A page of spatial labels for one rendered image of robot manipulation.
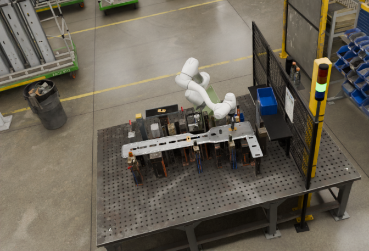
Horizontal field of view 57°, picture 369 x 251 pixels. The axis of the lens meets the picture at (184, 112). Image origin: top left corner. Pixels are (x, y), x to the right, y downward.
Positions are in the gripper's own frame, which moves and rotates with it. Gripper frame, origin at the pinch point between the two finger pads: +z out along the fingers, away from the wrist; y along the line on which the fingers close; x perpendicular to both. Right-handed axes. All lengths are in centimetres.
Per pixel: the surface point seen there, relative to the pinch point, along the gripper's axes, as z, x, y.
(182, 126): 1, -50, -16
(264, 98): 4, 45, -39
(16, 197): 105, -290, -51
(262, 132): 0.7, 26.4, 15.5
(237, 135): 6.5, 3.1, 7.9
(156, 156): 3, -81, 19
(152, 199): 36, -93, 45
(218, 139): 6.4, -17.1, 9.1
